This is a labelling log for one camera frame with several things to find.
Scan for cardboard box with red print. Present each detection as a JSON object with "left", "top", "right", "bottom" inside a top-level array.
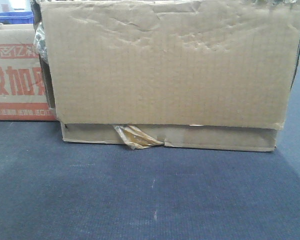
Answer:
[{"left": 0, "top": 24, "right": 55, "bottom": 121}]

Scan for torn clear packing tape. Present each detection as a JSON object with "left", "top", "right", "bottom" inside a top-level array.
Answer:
[{"left": 113, "top": 124, "right": 164, "bottom": 150}]

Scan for large plain brown cardboard box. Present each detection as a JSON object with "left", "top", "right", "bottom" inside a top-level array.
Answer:
[{"left": 31, "top": 0, "right": 300, "bottom": 152}]

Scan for crumpled clear plastic wrap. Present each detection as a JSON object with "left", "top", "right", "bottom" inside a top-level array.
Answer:
[{"left": 33, "top": 21, "right": 49, "bottom": 64}]

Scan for blue plastic crate far left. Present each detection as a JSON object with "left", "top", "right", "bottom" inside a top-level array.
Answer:
[{"left": 0, "top": 11, "right": 34, "bottom": 25}]

